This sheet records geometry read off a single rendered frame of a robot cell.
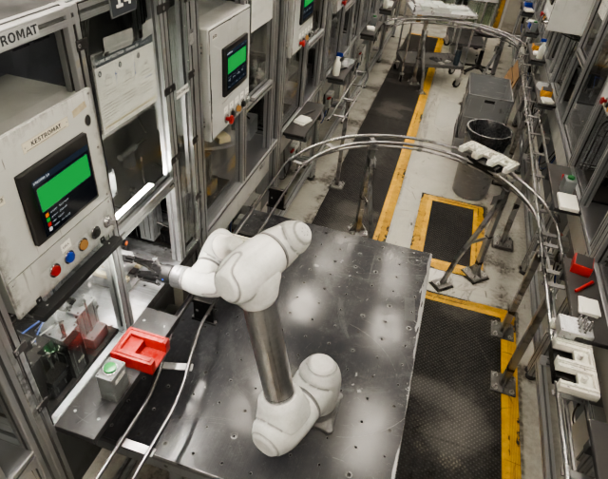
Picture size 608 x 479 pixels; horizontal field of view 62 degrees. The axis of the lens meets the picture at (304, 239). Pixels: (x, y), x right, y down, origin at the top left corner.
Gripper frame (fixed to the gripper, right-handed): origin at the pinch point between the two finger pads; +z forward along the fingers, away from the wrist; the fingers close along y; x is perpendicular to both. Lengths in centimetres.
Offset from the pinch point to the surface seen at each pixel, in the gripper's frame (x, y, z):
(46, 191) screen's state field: 46, 65, -20
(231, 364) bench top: 7, -35, -46
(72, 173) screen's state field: 36, 65, -20
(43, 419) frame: 66, -4, -13
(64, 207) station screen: 42, 58, -19
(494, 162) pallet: -181, -19, -144
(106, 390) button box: 51, -5, -24
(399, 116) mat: -421, -100, -60
